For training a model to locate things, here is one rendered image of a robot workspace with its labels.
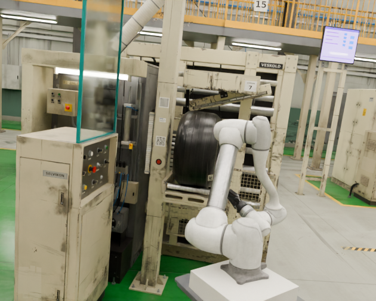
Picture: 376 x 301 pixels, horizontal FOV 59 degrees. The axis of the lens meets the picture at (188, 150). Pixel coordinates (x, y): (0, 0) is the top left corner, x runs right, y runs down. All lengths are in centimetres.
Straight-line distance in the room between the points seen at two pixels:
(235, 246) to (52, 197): 107
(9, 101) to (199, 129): 1072
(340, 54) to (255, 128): 450
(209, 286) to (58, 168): 103
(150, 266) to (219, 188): 128
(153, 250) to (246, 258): 126
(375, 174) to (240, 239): 505
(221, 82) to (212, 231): 137
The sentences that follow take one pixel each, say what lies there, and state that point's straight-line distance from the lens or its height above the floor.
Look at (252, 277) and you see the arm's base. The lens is 173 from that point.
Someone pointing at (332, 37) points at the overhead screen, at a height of 270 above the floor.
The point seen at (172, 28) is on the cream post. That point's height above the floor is 203.
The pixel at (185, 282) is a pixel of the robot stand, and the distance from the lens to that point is 185.
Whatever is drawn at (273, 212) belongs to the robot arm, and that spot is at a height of 93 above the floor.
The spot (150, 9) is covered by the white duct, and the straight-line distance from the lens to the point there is 290.
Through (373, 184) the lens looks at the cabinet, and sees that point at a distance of 656.
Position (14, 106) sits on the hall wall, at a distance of 1262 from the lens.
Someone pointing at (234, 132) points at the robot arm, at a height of 142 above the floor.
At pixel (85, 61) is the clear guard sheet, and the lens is 194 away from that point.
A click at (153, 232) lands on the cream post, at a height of 49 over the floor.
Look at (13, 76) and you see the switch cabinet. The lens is 1233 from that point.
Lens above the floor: 162
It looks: 10 degrees down
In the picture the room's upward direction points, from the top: 6 degrees clockwise
